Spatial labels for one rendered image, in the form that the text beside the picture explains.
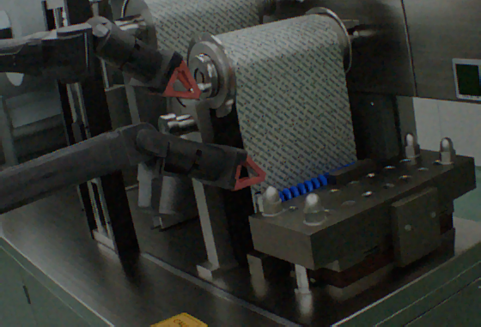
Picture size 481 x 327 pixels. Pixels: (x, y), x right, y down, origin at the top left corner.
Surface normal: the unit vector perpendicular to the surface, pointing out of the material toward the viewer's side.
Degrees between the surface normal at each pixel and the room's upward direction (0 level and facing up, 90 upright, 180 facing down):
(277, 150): 90
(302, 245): 90
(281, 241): 90
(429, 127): 90
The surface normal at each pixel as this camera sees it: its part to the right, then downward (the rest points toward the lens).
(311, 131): 0.55, 0.11
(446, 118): -0.82, 0.27
